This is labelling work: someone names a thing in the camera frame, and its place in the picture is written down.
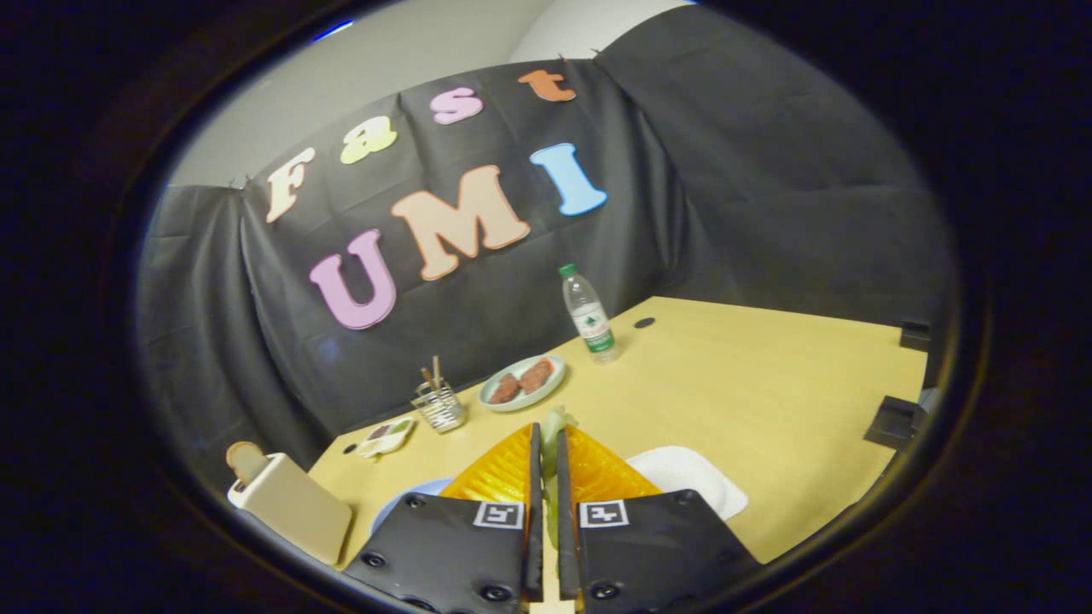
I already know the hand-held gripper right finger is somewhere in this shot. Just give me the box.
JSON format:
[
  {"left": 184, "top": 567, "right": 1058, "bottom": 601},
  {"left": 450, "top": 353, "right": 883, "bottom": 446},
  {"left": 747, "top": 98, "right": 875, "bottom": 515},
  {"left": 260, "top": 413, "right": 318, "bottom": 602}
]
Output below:
[{"left": 556, "top": 426, "right": 762, "bottom": 614}]

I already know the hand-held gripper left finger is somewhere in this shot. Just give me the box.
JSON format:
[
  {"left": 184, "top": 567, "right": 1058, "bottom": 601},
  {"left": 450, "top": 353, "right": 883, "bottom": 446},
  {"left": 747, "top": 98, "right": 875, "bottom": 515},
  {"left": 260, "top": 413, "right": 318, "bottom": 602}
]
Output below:
[{"left": 341, "top": 422, "right": 545, "bottom": 614}]

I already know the pale green lettuce leaf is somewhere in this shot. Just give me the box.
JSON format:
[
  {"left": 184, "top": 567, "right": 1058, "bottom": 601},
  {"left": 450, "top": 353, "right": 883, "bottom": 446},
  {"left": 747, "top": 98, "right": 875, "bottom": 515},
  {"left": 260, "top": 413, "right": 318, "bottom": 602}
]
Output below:
[{"left": 543, "top": 407, "right": 580, "bottom": 547}]

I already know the pale green round plate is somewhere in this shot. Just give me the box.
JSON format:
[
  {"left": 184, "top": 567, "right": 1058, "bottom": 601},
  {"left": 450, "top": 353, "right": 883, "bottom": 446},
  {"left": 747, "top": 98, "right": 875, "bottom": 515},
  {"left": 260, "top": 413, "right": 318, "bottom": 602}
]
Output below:
[{"left": 478, "top": 354, "right": 567, "bottom": 414}]

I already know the blue round plate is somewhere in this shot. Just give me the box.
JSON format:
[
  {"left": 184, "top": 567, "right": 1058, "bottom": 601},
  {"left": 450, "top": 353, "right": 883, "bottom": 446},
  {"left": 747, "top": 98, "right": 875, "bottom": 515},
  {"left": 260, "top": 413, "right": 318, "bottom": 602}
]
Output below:
[{"left": 369, "top": 478, "right": 454, "bottom": 536}]

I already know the white square plate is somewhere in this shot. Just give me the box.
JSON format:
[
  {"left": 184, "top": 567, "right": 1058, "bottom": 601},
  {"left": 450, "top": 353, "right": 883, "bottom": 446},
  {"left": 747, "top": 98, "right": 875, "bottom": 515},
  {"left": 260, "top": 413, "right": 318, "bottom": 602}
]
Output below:
[{"left": 625, "top": 445, "right": 750, "bottom": 522}]

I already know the small white sauce dish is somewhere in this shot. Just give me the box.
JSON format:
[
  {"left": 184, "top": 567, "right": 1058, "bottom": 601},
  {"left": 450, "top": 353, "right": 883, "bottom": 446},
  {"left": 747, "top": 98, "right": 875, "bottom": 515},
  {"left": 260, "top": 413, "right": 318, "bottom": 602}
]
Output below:
[{"left": 357, "top": 416, "right": 416, "bottom": 461}]

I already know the clear water bottle green cap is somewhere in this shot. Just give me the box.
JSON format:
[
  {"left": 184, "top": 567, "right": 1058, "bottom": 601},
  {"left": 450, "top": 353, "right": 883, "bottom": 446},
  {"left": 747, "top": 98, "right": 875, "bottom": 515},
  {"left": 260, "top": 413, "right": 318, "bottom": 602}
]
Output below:
[{"left": 559, "top": 263, "right": 622, "bottom": 364}]

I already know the beige toaster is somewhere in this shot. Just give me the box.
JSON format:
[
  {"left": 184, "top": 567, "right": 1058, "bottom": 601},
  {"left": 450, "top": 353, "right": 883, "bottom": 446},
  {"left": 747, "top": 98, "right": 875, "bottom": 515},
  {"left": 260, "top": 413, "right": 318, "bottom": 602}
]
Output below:
[{"left": 228, "top": 452, "right": 354, "bottom": 566}]

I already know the toast bread slice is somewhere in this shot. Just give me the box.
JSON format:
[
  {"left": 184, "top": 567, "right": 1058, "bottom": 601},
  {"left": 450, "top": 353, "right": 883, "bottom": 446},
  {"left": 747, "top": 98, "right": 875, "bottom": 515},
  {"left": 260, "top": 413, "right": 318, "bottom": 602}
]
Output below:
[{"left": 225, "top": 441, "right": 270, "bottom": 488}]

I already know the black backdrop cloth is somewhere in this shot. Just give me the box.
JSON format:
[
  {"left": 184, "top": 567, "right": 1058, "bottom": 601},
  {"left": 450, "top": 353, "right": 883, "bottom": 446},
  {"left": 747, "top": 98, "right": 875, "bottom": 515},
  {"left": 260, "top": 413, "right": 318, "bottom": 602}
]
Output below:
[{"left": 136, "top": 4, "right": 961, "bottom": 478}]

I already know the wire mesh chopstick holder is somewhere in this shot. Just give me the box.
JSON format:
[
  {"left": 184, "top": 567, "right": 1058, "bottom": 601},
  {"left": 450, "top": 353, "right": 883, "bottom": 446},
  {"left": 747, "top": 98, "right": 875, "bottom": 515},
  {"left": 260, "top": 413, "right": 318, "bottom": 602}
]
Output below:
[{"left": 412, "top": 379, "right": 468, "bottom": 435}]

